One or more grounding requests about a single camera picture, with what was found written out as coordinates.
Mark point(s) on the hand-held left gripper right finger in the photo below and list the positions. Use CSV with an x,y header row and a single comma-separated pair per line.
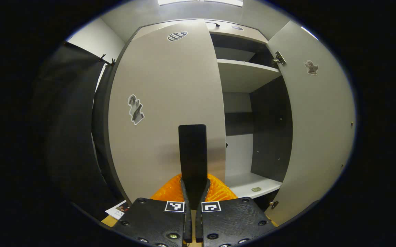
x,y
199,226

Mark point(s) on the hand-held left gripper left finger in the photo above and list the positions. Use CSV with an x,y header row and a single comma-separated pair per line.
x,y
188,226

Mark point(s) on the grey double-door shoe cabinet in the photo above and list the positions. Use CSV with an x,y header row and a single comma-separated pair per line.
x,y
270,137

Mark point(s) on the cabinet door with checkered sticker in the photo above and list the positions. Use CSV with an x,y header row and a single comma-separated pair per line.
x,y
163,85

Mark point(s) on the cabinet door with square stickers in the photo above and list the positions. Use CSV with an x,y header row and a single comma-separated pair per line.
x,y
321,137

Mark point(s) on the grey cabinet bottom board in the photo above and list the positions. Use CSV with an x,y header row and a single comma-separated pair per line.
x,y
249,181

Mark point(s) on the metal door hinge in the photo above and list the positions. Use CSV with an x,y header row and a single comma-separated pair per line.
x,y
279,59
274,204

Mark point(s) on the grey cabinet shelf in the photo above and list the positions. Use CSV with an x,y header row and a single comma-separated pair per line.
x,y
242,75

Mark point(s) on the grey cabinet top drawer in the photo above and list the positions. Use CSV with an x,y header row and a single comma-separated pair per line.
x,y
242,34

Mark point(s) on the small round green disc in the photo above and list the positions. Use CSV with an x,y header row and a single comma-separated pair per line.
x,y
256,189

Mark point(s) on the white printed booklet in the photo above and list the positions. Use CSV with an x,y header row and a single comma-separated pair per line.
x,y
117,211

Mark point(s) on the black backdrop cloth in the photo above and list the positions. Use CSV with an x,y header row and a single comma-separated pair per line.
x,y
67,120

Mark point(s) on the long ceiling light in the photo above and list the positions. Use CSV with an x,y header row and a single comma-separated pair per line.
x,y
201,2

